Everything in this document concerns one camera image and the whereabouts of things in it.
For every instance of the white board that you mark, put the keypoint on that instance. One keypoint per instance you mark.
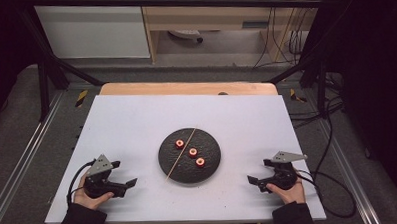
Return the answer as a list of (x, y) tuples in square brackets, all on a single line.
[(137, 127)]

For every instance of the black round plate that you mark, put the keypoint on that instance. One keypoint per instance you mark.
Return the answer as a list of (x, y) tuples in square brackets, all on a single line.
[(204, 143)]

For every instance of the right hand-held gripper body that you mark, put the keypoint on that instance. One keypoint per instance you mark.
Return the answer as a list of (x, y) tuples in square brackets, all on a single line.
[(282, 177)]

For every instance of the aluminium rail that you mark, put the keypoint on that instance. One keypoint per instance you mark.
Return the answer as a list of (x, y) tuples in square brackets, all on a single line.
[(352, 176), (27, 151)]

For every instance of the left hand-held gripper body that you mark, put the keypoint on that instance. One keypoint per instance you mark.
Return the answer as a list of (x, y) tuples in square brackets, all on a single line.
[(100, 187)]

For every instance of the white power strip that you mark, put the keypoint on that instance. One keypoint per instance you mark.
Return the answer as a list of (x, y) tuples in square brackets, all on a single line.
[(183, 33)]

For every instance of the white cabinet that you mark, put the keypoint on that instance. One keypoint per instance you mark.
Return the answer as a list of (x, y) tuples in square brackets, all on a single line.
[(93, 32)]

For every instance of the person's right hand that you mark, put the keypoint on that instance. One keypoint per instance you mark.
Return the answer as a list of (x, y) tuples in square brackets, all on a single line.
[(291, 195)]

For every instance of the black metal frame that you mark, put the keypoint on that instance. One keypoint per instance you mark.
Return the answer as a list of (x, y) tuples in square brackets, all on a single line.
[(182, 2)]

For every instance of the thin wooden skewer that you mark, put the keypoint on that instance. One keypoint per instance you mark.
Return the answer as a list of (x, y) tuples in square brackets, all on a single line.
[(181, 154)]

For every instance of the dark curtain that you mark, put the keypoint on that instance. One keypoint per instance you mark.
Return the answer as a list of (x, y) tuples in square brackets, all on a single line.
[(0, 49), (375, 69)]

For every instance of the wooden table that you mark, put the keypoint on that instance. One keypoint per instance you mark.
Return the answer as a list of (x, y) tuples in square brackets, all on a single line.
[(185, 88)]

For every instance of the wooden desk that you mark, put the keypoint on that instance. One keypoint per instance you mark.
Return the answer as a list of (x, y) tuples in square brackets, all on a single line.
[(200, 18)]

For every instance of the person's left hand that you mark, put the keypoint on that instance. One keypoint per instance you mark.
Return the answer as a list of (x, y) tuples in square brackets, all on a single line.
[(86, 201)]

